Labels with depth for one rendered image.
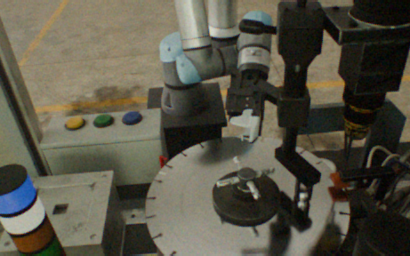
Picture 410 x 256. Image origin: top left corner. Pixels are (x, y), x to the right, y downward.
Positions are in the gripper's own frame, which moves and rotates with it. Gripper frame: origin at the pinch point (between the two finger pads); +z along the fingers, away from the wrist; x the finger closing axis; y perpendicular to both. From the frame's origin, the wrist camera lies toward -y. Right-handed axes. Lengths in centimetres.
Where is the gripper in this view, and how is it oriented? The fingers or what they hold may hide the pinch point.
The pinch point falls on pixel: (255, 155)
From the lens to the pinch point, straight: 80.4
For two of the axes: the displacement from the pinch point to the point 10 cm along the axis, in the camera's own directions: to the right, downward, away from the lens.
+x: -1.5, -3.6, -9.2
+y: -9.8, -0.6, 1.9
